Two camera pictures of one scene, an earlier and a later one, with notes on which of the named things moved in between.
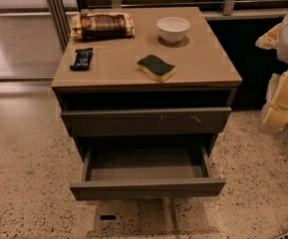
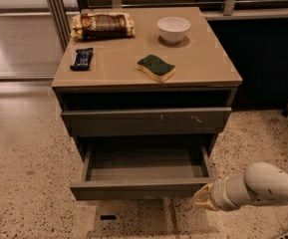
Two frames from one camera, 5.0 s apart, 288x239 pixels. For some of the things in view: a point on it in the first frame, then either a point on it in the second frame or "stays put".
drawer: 143,172 stays put
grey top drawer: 146,121 stays put
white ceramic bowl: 172,29 stays put
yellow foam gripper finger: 273,117 to 202,196
